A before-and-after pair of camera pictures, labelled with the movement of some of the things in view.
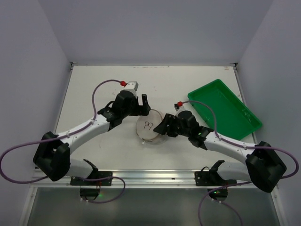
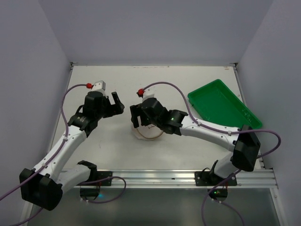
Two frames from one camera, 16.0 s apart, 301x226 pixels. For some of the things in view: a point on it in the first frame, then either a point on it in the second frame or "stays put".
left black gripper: (140, 109) → (111, 106)
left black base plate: (75, 181) stays put
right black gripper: (171, 125) → (139, 115)
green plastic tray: (234, 118) stays put
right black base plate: (211, 178) stays put
